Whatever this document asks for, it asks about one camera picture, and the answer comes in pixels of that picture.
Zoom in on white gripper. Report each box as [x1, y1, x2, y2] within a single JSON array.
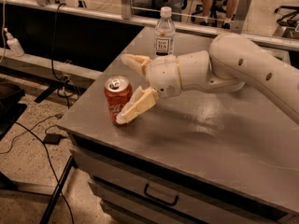
[[116, 53, 181, 124]]

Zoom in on black floor cable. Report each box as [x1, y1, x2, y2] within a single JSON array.
[[0, 113, 76, 224]]

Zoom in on small white squeeze bottle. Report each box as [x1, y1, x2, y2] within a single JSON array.
[[4, 28, 24, 57]]

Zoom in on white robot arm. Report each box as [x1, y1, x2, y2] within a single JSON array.
[[116, 33, 299, 124]]

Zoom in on black hanging cable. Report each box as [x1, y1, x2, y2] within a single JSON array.
[[50, 3, 78, 109]]

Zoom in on clear tea water bottle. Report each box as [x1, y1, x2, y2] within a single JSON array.
[[154, 7, 176, 56]]

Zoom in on seated person legs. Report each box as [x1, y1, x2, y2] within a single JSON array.
[[199, 0, 241, 30]]

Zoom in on black drawer handle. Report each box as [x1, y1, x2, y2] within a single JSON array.
[[143, 183, 179, 206]]

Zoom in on metal railing frame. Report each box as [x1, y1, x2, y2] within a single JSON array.
[[8, 0, 299, 51]]

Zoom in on black power adapter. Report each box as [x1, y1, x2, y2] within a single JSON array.
[[43, 133, 62, 145]]

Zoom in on grey drawer cabinet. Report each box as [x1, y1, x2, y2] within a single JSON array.
[[60, 28, 299, 224]]

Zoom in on red coke can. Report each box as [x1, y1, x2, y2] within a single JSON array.
[[104, 76, 133, 125]]

